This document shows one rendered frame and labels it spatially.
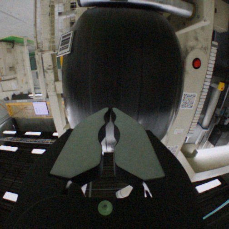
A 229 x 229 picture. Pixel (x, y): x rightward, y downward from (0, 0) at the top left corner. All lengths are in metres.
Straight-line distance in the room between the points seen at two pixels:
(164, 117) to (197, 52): 0.34
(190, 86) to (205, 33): 0.22
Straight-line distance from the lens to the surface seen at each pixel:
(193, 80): 0.52
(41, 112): 4.72
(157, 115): 0.24
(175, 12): 0.42
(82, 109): 0.22
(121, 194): 1.76
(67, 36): 0.28
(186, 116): 0.56
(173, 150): 0.67
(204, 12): 0.41
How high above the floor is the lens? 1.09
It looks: 26 degrees up
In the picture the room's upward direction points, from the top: 178 degrees counter-clockwise
